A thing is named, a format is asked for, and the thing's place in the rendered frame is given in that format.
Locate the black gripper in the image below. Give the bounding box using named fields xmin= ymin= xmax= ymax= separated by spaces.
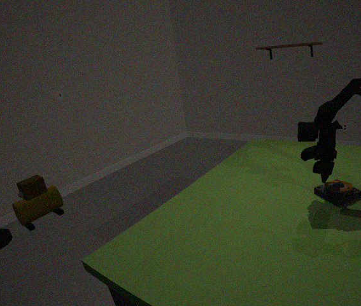
xmin=313 ymin=142 xmax=337 ymax=183

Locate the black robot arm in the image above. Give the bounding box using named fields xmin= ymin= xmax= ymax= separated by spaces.
xmin=298 ymin=78 xmax=361 ymax=161

